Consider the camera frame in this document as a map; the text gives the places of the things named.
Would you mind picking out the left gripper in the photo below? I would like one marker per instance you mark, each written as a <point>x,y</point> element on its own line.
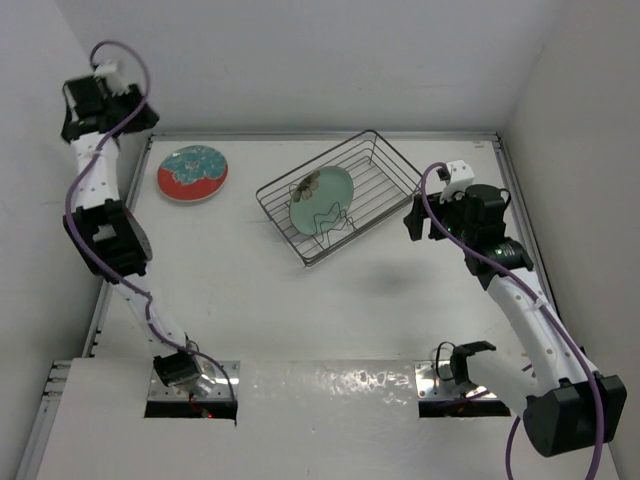
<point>146,117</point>

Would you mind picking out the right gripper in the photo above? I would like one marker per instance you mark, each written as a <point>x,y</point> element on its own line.
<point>414,219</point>

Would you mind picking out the red and teal plate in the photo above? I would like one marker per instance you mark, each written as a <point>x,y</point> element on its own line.
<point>192,174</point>

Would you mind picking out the green flower plate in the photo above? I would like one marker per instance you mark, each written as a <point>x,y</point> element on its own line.
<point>320,200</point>

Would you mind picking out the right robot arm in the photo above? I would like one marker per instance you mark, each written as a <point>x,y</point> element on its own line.
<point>565,402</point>

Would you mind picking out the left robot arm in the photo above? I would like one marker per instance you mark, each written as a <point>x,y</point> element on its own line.
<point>109,239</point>

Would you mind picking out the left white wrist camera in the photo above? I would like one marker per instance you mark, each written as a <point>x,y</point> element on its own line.
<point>110,72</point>

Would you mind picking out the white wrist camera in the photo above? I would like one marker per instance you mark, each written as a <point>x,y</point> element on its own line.
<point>457,176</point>
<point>110,72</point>

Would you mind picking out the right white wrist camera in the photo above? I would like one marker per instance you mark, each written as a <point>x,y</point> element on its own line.
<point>457,176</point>

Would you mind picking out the grey wire dish rack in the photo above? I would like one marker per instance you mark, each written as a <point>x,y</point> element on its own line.
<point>384,180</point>

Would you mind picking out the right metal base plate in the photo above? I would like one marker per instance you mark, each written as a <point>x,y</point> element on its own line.
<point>433,384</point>

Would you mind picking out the metal base plate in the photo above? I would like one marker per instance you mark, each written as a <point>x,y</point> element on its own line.
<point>211,385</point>
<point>433,384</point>

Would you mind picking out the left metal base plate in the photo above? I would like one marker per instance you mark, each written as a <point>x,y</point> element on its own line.
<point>211,385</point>

